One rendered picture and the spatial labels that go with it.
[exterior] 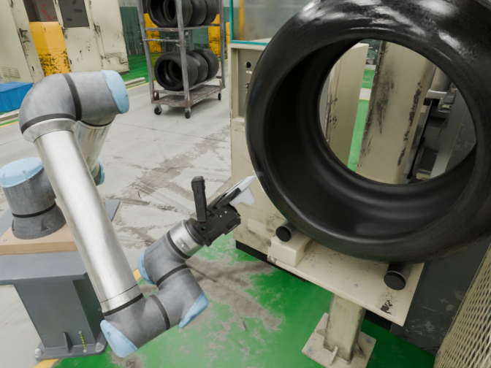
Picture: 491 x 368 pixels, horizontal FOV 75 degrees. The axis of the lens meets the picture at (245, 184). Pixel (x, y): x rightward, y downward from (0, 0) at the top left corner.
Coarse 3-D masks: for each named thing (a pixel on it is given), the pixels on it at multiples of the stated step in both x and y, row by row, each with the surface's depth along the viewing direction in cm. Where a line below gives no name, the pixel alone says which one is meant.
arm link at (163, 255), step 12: (156, 240) 83; (168, 240) 79; (144, 252) 81; (156, 252) 80; (168, 252) 79; (180, 252) 79; (144, 264) 80; (156, 264) 79; (168, 264) 79; (180, 264) 80; (144, 276) 80; (156, 276) 78
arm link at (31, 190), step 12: (12, 168) 115; (24, 168) 115; (36, 168) 116; (0, 180) 114; (12, 180) 112; (24, 180) 113; (36, 180) 116; (48, 180) 119; (12, 192) 114; (24, 192) 115; (36, 192) 117; (48, 192) 120; (12, 204) 117; (24, 204) 117; (36, 204) 119; (48, 204) 123
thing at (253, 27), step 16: (240, 0) 142; (256, 0) 137; (272, 0) 133; (288, 0) 129; (304, 0) 126; (240, 16) 145; (256, 16) 140; (272, 16) 136; (288, 16) 132; (240, 32) 148; (256, 32) 143; (272, 32) 139
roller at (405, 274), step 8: (392, 264) 72; (400, 264) 71; (408, 264) 71; (392, 272) 69; (400, 272) 69; (408, 272) 70; (384, 280) 71; (392, 280) 69; (400, 280) 68; (392, 288) 70; (400, 288) 69
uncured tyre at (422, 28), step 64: (320, 0) 57; (384, 0) 49; (448, 0) 46; (256, 64) 70; (320, 64) 86; (448, 64) 47; (256, 128) 72; (320, 128) 96; (320, 192) 95; (384, 192) 89; (448, 192) 79; (384, 256) 66; (448, 256) 62
